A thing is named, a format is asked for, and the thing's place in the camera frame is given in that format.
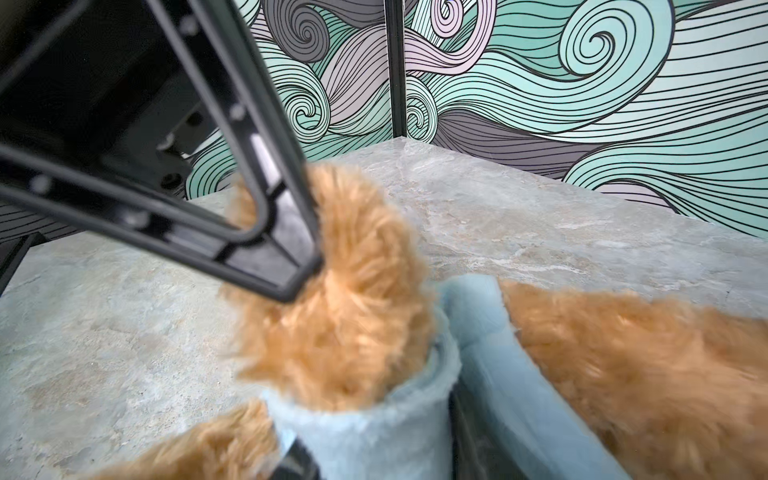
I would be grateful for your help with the brown teddy bear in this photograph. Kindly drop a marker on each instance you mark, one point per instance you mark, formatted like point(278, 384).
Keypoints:
point(672, 390)

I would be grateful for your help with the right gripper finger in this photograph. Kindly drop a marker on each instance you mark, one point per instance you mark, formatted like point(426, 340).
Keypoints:
point(295, 462)

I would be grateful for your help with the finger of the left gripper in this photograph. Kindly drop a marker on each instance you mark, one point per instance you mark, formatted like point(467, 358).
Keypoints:
point(264, 180)

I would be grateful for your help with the light blue fleece hoodie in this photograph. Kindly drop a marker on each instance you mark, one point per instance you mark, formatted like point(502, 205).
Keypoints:
point(481, 409)

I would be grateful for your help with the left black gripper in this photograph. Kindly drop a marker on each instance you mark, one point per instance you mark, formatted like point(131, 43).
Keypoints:
point(97, 85)

